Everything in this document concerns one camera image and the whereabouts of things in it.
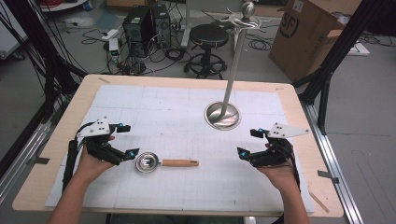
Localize flat white board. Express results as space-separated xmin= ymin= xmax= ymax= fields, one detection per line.
xmin=346 ymin=41 xmax=372 ymax=58

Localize black round stool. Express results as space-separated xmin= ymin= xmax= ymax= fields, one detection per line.
xmin=185 ymin=23 xmax=230 ymax=80

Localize person's left hand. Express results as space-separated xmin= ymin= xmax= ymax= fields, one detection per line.
xmin=74 ymin=151 xmax=116 ymax=185

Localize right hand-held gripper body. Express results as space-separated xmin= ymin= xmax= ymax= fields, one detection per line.
xmin=249 ymin=122 xmax=310 ymax=168

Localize black sleeved gripper cable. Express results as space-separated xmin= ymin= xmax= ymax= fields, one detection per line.
xmin=288 ymin=138 xmax=303 ymax=191
xmin=61 ymin=121 xmax=94 ymax=193

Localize large cardboard box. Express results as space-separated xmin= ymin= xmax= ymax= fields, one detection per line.
xmin=269 ymin=0 xmax=364 ymax=83

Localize person's right hand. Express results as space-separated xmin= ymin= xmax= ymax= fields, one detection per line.
xmin=257 ymin=164 xmax=301 ymax=191

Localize white grid mat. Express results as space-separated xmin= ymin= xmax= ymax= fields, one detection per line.
xmin=45 ymin=84 xmax=316 ymax=215

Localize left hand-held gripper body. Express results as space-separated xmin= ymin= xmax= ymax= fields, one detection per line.
xmin=76 ymin=116 xmax=125 ymax=166

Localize tangle of black floor cables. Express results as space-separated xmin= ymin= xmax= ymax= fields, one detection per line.
xmin=81 ymin=29 xmax=188 ymax=77

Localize aluminium frame rail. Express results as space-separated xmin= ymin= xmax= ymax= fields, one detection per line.
xmin=0 ymin=102 xmax=64 ymax=203
xmin=300 ymin=101 xmax=364 ymax=224

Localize white power strip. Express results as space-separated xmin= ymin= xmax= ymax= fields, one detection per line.
xmin=101 ymin=28 xmax=120 ymax=42

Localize white round table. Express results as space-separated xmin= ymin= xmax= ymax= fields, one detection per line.
xmin=39 ymin=0 xmax=89 ymax=13

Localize black metal frame strut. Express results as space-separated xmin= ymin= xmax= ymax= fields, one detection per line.
xmin=292 ymin=0 xmax=396 ymax=135
xmin=0 ymin=0 xmax=89 ymax=125

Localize slim black computer tower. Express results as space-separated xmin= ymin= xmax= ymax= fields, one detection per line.
xmin=151 ymin=3 xmax=173 ymax=50

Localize person's dark trousers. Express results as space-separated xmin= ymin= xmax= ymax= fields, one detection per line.
xmin=106 ymin=214 xmax=248 ymax=224

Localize metal ladle with wooden handle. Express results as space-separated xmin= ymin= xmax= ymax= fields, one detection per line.
xmin=134 ymin=151 xmax=200 ymax=174

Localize white stand post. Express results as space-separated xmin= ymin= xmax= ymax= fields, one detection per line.
xmin=181 ymin=0 xmax=192 ymax=49

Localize black tape piece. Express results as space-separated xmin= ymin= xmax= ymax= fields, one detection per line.
xmin=26 ymin=157 xmax=51 ymax=166
xmin=317 ymin=169 xmax=341 ymax=185

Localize metal utensil stand with hooks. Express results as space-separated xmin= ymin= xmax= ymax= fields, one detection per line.
xmin=204 ymin=1 xmax=272 ymax=131

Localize small white device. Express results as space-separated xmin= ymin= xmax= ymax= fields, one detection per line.
xmin=107 ymin=37 xmax=121 ymax=63

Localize white cabinet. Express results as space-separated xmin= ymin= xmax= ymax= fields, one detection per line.
xmin=0 ymin=7 xmax=30 ymax=61

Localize large black computer tower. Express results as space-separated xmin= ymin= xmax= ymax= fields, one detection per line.
xmin=121 ymin=5 xmax=157 ymax=59

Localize coiled black floor cable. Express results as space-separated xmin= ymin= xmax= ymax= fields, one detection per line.
xmin=246 ymin=32 xmax=276 ymax=52

